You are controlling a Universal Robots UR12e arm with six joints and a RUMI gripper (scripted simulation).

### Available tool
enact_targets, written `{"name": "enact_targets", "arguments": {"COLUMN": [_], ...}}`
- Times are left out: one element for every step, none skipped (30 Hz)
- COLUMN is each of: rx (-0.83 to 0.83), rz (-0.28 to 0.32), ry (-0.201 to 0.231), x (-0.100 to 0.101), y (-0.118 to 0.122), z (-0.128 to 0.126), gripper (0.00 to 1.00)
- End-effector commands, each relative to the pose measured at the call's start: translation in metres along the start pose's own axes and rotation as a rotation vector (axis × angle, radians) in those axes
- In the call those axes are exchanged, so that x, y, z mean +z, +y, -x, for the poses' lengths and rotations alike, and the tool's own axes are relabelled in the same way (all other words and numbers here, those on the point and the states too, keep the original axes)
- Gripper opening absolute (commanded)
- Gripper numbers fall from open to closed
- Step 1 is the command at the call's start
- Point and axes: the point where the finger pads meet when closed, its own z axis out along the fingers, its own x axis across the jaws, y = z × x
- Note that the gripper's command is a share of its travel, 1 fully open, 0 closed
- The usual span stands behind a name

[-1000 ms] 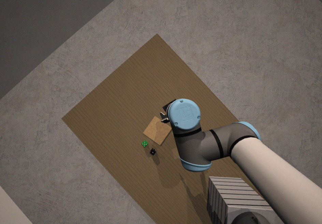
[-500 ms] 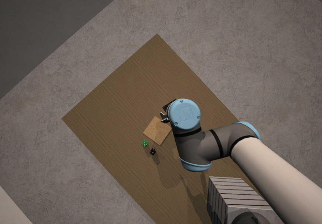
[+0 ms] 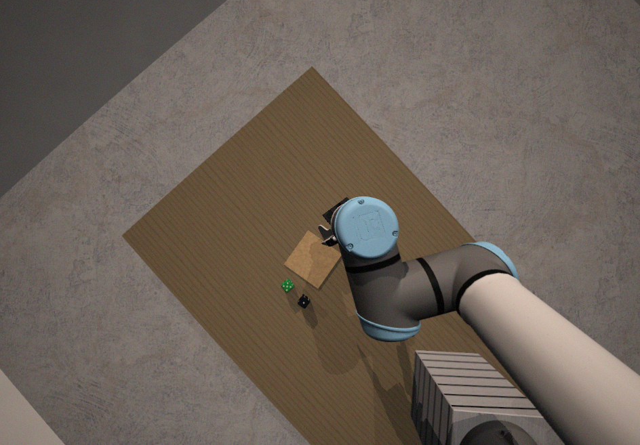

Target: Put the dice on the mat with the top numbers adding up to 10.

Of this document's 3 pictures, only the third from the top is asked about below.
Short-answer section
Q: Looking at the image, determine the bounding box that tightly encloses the tan cork mat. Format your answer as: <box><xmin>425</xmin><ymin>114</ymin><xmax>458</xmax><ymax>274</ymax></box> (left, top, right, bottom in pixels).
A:
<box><xmin>284</xmin><ymin>230</ymin><xmax>341</xmax><ymax>288</ymax></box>

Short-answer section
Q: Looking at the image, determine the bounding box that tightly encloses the black die with white pips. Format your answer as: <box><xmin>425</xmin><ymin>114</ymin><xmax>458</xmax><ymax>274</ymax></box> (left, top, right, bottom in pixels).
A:
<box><xmin>298</xmin><ymin>294</ymin><xmax>310</xmax><ymax>309</ymax></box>

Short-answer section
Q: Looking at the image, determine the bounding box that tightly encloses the green die with white pips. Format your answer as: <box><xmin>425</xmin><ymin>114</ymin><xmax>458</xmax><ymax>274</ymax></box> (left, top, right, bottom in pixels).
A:
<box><xmin>281</xmin><ymin>278</ymin><xmax>294</xmax><ymax>293</ymax></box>

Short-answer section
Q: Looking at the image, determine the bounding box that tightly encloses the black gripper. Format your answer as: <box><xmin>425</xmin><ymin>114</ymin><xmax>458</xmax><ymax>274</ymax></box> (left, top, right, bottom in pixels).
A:
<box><xmin>318</xmin><ymin>197</ymin><xmax>349</xmax><ymax>247</ymax></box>

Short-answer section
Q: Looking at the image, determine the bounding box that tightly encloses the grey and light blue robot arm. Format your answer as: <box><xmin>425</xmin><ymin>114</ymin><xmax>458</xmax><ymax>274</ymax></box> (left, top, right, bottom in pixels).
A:
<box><xmin>331</xmin><ymin>196</ymin><xmax>640</xmax><ymax>445</ymax></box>

